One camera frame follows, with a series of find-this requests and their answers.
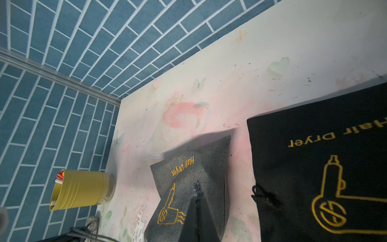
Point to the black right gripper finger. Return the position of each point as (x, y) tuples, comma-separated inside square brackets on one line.
[(198, 225)]

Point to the grey bag drawstring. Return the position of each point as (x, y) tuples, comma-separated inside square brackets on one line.
[(197, 190)]

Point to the grey hair dryer bag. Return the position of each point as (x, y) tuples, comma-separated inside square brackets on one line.
[(175, 178)]

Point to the black hair dryer bag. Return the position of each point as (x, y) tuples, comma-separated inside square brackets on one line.
[(326, 162)]

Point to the black bag drawstring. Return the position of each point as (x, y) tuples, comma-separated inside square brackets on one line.
[(260, 195)]

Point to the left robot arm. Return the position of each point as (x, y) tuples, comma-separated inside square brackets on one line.
[(89, 233)]

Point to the yellow pen holder cup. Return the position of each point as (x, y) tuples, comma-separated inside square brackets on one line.
[(81, 188)]

